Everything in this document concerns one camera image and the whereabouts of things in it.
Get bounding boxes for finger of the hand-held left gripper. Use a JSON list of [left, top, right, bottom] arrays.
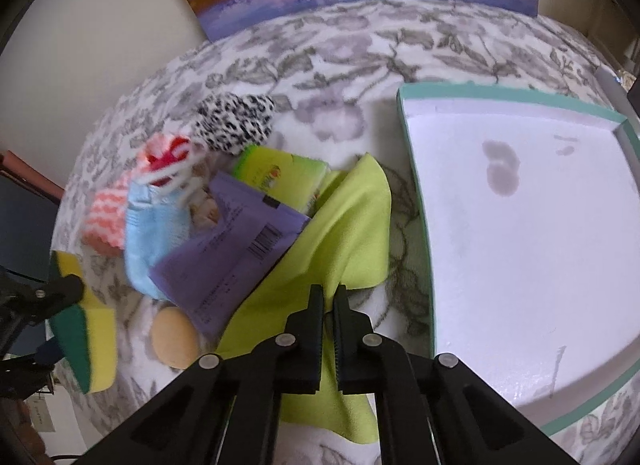
[[10, 274, 85, 328], [0, 339, 67, 377]]

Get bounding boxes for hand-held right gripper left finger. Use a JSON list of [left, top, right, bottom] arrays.
[[85, 284, 325, 465]]

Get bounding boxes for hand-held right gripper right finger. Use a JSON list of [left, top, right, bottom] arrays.
[[333, 283, 581, 465]]

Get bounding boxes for yellow and green sponge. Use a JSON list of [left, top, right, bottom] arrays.
[[49, 251, 118, 395]]

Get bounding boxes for pink and white striped cloth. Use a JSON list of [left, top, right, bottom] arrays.
[[81, 170, 138, 257]]

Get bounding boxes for lime green cloth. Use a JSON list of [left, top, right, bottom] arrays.
[[216, 152, 392, 446]]

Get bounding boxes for purple packet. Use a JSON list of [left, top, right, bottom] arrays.
[[148, 171, 312, 338]]

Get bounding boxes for light blue cloth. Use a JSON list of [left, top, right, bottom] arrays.
[[123, 180, 193, 302]]

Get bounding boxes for green packet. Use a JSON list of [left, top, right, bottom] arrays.
[[231, 145, 331, 218]]

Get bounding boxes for white box with teal rim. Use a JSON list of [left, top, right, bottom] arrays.
[[396, 84, 640, 436]]

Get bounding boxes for leopard print scrunchie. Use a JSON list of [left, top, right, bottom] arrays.
[[192, 94, 277, 153]]

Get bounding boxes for white paper tag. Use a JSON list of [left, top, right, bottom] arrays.
[[29, 391, 57, 434]]

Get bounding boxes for dark furniture panel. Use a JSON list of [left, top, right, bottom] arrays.
[[0, 165, 63, 286]]

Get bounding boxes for pink board edge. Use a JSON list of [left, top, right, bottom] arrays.
[[0, 149, 67, 202]]

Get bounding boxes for beige round puff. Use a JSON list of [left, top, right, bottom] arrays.
[[150, 306, 200, 371]]

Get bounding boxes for red and white knitted cloth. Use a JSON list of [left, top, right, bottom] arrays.
[[137, 134, 208, 200]]

